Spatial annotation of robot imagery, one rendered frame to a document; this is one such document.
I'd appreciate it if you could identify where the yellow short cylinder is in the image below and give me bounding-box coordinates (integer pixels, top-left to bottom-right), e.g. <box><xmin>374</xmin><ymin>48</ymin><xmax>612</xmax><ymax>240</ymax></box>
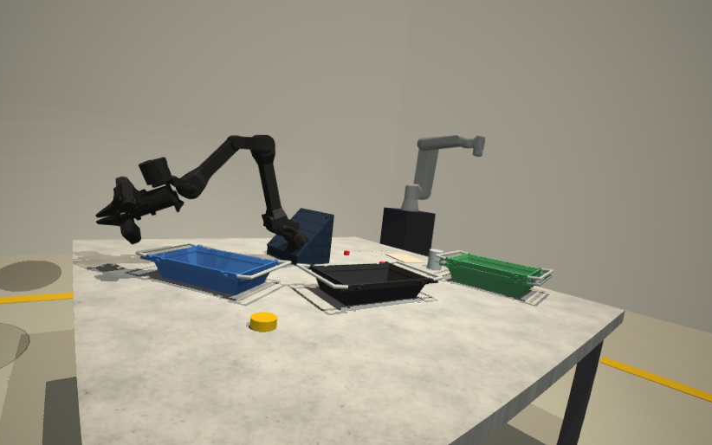
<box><xmin>250</xmin><ymin>312</ymin><xmax>278</xmax><ymax>332</ymax></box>

